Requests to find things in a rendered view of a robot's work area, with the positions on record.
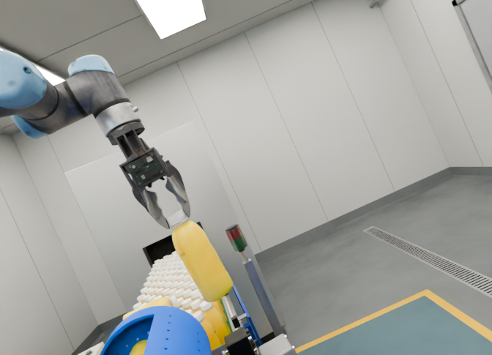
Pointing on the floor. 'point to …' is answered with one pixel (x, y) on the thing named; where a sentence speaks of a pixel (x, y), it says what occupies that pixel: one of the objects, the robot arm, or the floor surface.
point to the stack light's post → (263, 298)
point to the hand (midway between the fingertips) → (176, 217)
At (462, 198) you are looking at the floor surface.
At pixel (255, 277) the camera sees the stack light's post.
